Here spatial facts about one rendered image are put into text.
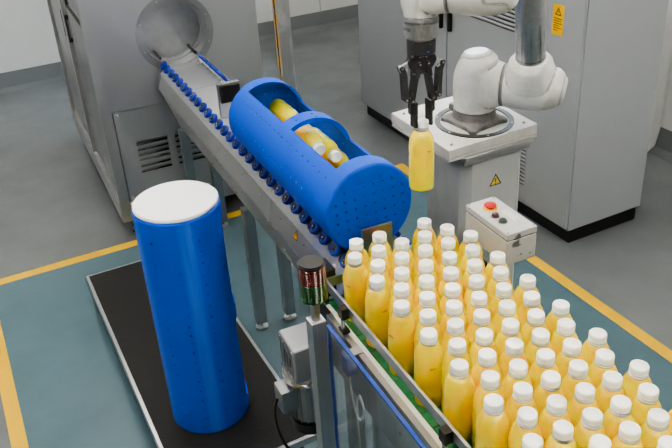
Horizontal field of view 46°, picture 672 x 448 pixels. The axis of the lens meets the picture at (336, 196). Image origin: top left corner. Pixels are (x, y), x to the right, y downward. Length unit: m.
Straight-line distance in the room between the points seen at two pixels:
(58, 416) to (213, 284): 1.11
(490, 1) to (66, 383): 2.46
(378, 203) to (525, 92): 0.76
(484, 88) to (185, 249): 1.17
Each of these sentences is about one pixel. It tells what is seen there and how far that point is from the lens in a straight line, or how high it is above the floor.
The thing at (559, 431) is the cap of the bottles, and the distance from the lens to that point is 1.62.
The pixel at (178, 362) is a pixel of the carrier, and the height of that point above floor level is 0.48.
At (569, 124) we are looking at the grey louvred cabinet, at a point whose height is 0.67.
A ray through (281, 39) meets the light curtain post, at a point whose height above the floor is 1.18.
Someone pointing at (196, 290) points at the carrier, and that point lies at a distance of 2.62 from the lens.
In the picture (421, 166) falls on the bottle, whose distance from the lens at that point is 2.16.
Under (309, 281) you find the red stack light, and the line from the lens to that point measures 1.77.
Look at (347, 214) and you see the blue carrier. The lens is 2.28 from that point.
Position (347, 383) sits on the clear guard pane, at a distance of 2.09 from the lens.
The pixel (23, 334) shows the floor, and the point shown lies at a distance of 4.01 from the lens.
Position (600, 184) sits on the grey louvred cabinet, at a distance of 4.24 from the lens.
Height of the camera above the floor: 2.22
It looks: 28 degrees down
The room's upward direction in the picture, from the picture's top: 4 degrees counter-clockwise
